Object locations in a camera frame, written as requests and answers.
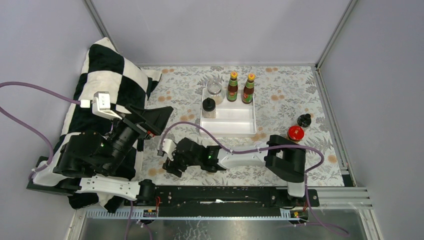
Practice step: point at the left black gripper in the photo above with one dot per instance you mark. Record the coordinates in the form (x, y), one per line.
(154, 121)

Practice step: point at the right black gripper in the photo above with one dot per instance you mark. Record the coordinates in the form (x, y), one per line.
(170, 166)

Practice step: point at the black cap white bean jar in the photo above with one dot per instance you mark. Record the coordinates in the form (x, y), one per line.
(209, 108)

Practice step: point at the white plastic organizer tray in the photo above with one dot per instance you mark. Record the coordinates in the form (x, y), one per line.
(232, 119)

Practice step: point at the clear glass jar metal rim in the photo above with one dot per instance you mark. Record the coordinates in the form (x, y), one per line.
(214, 90)

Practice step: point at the green label sauce bottle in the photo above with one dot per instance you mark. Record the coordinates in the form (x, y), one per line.
(232, 88)

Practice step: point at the red label sauce bottle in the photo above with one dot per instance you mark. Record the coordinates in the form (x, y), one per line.
(248, 91)

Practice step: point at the red lid sauce jar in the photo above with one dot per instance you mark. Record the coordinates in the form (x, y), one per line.
(295, 133)

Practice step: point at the black cap brown spice shaker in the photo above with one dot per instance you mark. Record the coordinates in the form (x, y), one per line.
(304, 120)

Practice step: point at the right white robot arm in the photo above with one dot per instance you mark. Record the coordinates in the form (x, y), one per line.
(284, 158)

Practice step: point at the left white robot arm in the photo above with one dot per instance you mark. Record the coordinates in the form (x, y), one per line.
(87, 160)

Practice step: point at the black white checkered pillow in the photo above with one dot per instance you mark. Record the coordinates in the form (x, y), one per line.
(105, 70)

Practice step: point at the floral table mat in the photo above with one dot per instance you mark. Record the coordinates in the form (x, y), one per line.
(281, 95)

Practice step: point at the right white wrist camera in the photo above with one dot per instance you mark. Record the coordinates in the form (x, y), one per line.
(166, 147)

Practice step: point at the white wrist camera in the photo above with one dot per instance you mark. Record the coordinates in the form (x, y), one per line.
(100, 106)
(166, 147)

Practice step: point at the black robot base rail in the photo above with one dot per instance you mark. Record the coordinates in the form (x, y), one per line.
(224, 201)

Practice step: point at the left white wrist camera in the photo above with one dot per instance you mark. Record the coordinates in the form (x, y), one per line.
(100, 106)

